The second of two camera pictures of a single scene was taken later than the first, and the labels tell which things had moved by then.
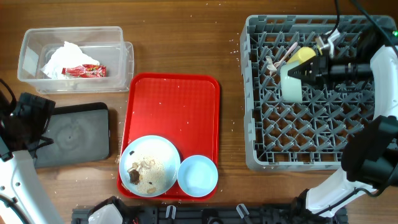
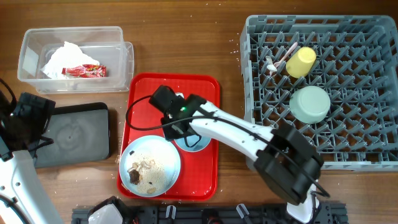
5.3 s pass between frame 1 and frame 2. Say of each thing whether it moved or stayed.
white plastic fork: stayed
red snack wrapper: stayed
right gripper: moved
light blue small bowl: moved
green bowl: moved
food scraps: stayed
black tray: stayed
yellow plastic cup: stayed
